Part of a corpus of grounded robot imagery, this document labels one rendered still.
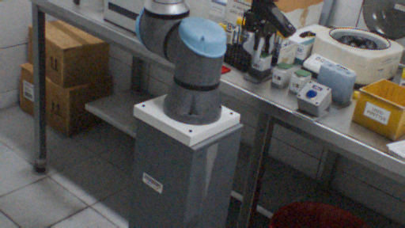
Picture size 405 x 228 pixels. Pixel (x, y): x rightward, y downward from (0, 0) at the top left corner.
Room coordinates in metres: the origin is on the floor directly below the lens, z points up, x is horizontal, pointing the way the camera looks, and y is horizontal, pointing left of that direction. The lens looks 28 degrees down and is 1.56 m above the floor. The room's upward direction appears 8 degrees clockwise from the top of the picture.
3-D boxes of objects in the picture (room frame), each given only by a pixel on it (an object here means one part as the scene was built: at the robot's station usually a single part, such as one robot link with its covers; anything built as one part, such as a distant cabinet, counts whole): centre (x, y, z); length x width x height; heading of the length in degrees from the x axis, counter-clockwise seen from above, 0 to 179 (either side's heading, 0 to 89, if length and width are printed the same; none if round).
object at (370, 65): (1.77, -0.46, 0.94); 0.30 x 0.24 x 0.12; 134
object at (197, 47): (1.29, 0.03, 1.07); 0.13 x 0.12 x 0.14; 45
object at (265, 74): (1.62, -0.16, 0.89); 0.09 x 0.05 x 0.04; 143
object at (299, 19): (2.03, -0.21, 0.95); 0.29 x 0.25 x 0.15; 143
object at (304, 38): (1.90, -0.35, 0.92); 0.24 x 0.12 x 0.10; 143
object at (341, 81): (1.53, -0.37, 0.92); 0.10 x 0.07 x 0.10; 48
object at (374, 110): (1.41, -0.51, 0.93); 0.13 x 0.13 x 0.10; 49
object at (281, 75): (1.58, -0.23, 0.91); 0.05 x 0.04 x 0.07; 143
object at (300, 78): (1.55, -0.28, 0.91); 0.05 x 0.04 x 0.07; 143
